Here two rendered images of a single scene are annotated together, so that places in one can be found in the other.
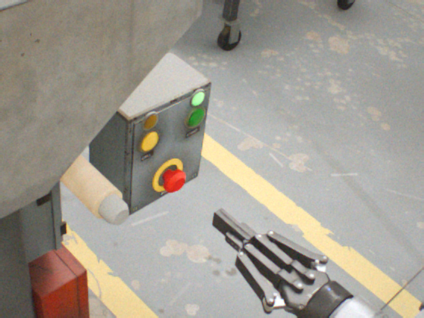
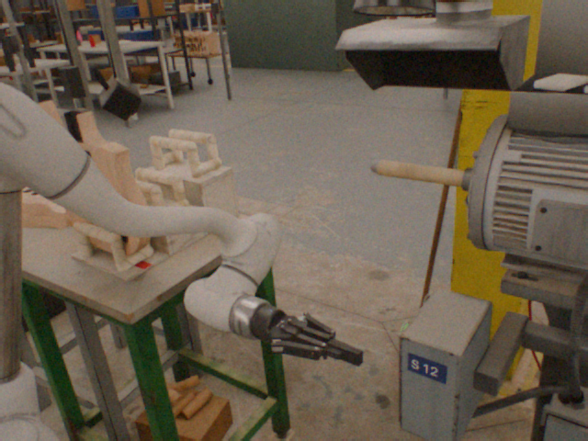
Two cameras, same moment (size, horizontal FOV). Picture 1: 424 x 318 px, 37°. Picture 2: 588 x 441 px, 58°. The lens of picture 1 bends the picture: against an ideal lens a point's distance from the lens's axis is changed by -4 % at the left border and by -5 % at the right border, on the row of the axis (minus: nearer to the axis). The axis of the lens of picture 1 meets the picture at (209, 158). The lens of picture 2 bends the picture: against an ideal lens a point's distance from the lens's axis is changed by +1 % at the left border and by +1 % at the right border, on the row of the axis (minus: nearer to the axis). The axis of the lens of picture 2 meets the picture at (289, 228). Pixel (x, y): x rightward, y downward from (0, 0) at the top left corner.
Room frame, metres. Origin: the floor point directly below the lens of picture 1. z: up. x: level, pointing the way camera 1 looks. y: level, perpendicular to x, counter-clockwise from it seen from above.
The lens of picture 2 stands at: (1.44, -0.17, 1.64)
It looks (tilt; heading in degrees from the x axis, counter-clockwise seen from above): 26 degrees down; 177
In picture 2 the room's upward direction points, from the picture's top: 5 degrees counter-clockwise
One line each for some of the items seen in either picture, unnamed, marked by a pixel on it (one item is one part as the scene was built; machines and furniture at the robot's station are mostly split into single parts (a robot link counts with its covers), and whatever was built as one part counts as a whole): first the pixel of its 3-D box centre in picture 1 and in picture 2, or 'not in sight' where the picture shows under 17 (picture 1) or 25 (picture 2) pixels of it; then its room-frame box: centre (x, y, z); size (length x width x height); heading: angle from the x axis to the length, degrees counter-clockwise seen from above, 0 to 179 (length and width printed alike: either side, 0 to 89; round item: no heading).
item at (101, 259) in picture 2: not in sight; (118, 256); (0.06, -0.61, 0.94); 0.27 x 0.15 x 0.01; 50
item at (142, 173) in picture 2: not in sight; (158, 176); (-0.09, -0.48, 1.12); 0.20 x 0.03 x 0.03; 48
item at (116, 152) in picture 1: (107, 132); (490, 383); (0.79, 0.17, 0.99); 0.24 x 0.21 x 0.26; 50
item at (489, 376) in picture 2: not in sight; (502, 350); (0.75, 0.21, 1.02); 0.19 x 0.04 x 0.04; 140
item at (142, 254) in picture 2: not in sight; (136, 256); (0.12, -0.54, 0.96); 0.11 x 0.03 x 0.03; 140
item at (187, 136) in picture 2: not in sight; (191, 136); (-0.21, -0.38, 1.20); 0.20 x 0.03 x 0.03; 48
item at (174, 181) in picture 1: (170, 177); not in sight; (0.73, 0.05, 0.98); 0.04 x 0.04 x 0.04; 50
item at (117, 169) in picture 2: not in sight; (96, 184); (0.06, -0.62, 1.17); 0.35 x 0.04 x 0.40; 48
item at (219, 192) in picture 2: not in sight; (190, 194); (-0.17, -0.41, 1.02); 0.27 x 0.15 x 0.17; 50
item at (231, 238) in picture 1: (235, 248); not in sight; (0.61, -0.06, 0.97); 0.05 x 0.03 x 0.01; 49
